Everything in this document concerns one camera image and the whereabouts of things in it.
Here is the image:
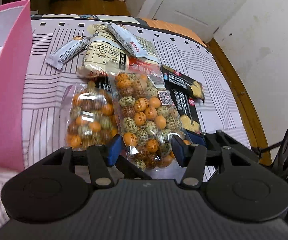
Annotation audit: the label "black cracker packet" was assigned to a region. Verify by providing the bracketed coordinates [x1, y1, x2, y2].
[160, 64, 205, 102]
[170, 89, 201, 134]

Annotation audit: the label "clear bag orange nuts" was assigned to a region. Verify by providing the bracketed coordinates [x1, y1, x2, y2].
[109, 72, 186, 171]

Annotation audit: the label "large cream snack bag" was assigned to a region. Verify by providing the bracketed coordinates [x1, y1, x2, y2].
[77, 23, 161, 79]

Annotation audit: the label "small grey snack bar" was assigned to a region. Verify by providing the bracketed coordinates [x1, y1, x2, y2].
[45, 36, 89, 70]

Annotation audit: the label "white snack bar wrapper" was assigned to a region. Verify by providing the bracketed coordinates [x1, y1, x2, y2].
[107, 22, 148, 58]

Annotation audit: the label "pink storage box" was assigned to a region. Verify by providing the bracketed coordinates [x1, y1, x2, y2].
[0, 0, 32, 171]

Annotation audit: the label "striped white bed sheet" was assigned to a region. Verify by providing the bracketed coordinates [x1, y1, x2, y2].
[0, 17, 252, 234]

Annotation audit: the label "white door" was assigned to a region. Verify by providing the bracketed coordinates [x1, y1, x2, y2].
[138, 0, 247, 42]

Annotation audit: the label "wooden bed frame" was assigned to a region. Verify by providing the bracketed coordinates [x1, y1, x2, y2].
[206, 37, 274, 166]

